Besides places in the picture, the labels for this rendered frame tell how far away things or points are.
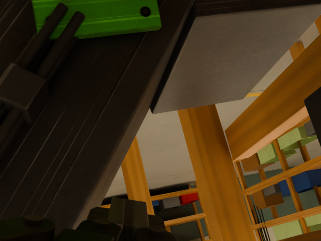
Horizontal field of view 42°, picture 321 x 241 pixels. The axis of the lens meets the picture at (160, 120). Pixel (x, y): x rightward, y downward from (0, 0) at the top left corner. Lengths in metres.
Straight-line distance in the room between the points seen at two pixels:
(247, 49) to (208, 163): 0.61
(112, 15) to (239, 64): 0.28
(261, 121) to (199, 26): 0.53
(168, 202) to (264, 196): 3.19
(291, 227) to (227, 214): 5.42
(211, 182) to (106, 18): 0.81
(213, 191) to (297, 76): 0.44
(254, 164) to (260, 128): 6.03
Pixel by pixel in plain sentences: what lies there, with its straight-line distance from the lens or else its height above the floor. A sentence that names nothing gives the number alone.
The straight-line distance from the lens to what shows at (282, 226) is 6.70.
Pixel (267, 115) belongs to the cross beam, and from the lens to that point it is 0.97.
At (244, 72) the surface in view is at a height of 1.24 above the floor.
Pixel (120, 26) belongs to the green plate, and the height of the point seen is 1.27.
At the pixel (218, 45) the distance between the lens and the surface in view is 0.55.
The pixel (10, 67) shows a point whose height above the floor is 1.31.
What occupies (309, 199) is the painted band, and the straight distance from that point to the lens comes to 12.29.
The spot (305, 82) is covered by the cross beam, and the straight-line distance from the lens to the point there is 0.83.
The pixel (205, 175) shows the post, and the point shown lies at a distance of 1.15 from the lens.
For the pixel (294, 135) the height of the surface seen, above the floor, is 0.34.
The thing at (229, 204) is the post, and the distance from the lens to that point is 1.16.
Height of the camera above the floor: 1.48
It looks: 18 degrees down
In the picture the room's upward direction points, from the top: 166 degrees clockwise
